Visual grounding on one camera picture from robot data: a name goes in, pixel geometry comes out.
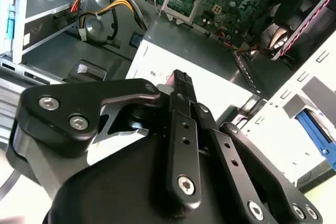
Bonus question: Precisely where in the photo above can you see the hard disk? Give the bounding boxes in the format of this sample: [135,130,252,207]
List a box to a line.
[293,108,336,172]

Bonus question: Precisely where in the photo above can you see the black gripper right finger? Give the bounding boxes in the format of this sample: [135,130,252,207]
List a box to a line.
[185,73,323,224]

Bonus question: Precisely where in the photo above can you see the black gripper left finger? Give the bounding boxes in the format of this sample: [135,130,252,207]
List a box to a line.
[15,69,203,205]

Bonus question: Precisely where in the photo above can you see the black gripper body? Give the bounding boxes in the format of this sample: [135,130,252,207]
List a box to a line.
[5,126,247,224]

